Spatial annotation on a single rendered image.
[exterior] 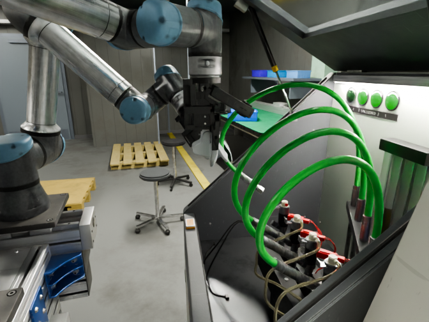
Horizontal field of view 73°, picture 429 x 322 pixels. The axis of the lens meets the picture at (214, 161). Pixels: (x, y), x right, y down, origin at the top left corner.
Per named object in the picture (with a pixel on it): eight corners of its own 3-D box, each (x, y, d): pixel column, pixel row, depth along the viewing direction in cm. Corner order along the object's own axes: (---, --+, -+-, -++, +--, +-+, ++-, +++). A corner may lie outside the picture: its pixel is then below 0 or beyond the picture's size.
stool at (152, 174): (181, 209, 319) (179, 162, 303) (188, 232, 272) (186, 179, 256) (135, 214, 308) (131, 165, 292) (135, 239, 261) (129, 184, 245)
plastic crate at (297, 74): (311, 78, 352) (311, 70, 349) (297, 78, 346) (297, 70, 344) (298, 77, 377) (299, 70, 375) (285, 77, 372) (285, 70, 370)
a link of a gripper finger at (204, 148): (192, 167, 71) (191, 130, 69) (216, 165, 72) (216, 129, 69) (193, 170, 68) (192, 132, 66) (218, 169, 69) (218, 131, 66)
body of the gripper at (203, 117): (184, 127, 72) (182, 76, 68) (218, 126, 73) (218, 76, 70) (185, 133, 65) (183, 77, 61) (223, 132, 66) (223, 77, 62)
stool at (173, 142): (183, 193, 358) (181, 147, 341) (150, 188, 376) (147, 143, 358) (200, 180, 403) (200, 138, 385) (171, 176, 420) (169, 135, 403)
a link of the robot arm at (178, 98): (195, 91, 92) (181, 86, 85) (203, 102, 91) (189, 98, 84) (179, 107, 95) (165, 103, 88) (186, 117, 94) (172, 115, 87)
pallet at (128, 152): (114, 149, 561) (113, 143, 558) (163, 147, 583) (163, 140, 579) (106, 172, 435) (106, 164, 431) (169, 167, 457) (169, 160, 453)
